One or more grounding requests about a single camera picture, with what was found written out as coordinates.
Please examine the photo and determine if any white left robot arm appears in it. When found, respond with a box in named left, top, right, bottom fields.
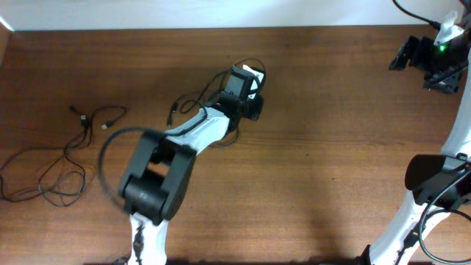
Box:
left=118, top=65, right=266, bottom=264

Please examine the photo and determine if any thin black usb cable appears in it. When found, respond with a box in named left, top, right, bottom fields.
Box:
left=167, top=57, right=266, bottom=148

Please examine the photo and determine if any long black usb cable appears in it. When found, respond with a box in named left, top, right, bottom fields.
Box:
left=0, top=106, right=93, bottom=208

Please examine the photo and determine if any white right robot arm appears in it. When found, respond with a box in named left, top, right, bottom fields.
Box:
left=353, top=1, right=470, bottom=265

